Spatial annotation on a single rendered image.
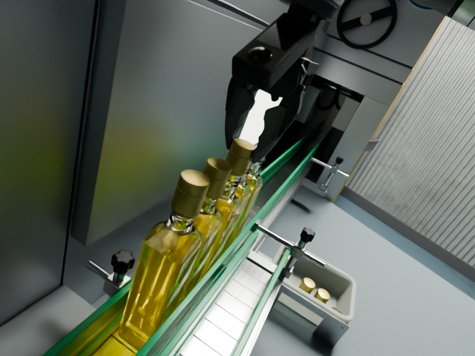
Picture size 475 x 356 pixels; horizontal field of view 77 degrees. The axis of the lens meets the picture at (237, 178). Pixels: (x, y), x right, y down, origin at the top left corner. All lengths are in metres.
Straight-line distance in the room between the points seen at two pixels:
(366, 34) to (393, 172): 2.39
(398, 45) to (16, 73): 1.28
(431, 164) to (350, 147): 2.18
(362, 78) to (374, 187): 2.40
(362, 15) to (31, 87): 1.21
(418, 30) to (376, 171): 2.41
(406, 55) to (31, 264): 1.33
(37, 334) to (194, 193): 0.30
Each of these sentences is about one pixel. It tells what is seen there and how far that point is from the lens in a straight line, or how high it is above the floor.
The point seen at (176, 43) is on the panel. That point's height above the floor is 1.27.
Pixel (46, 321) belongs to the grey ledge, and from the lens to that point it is 0.53.
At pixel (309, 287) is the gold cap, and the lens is 0.84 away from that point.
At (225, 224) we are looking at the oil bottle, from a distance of 0.45.
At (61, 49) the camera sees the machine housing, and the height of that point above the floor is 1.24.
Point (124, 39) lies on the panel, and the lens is 0.35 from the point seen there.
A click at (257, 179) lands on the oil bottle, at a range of 0.55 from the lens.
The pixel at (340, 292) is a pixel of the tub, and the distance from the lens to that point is 0.94.
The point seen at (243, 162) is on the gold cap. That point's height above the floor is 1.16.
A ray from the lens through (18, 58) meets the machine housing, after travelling 0.33.
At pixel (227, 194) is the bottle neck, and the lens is 0.45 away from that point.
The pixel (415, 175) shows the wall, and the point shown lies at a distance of 3.59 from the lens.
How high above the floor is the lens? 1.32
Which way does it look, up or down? 26 degrees down
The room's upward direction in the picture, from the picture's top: 23 degrees clockwise
